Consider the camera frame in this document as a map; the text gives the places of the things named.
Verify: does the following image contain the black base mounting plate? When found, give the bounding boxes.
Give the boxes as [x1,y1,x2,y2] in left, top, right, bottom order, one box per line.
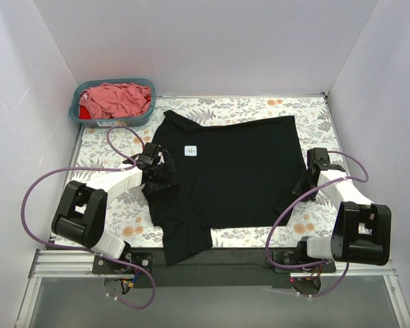
[92,247,318,289]

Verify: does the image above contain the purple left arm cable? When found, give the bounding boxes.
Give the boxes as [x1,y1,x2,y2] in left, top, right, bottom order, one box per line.
[20,125,157,311]

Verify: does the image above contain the red t-shirt in basket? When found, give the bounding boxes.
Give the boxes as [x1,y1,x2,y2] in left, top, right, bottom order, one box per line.
[79,105,92,120]

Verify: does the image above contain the teal plastic laundry basket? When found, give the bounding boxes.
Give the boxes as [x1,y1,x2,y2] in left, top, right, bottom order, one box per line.
[69,78,156,128]

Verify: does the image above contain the aluminium frame rail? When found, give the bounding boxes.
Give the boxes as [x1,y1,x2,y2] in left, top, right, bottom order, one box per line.
[16,250,410,327]

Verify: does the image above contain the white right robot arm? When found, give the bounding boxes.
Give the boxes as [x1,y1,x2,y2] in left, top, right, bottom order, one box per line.
[293,148,392,272]

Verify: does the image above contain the pink crumpled t-shirt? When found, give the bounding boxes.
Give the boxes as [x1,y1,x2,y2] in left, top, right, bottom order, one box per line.
[79,83,152,120]

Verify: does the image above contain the floral patterned table cover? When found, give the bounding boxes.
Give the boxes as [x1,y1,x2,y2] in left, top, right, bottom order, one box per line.
[75,97,350,247]

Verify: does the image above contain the black t-shirt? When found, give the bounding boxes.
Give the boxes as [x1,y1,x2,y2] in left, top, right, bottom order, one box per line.
[142,111,305,265]

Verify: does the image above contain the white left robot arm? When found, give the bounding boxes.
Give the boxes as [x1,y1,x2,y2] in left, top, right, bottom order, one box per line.
[51,143,178,273]

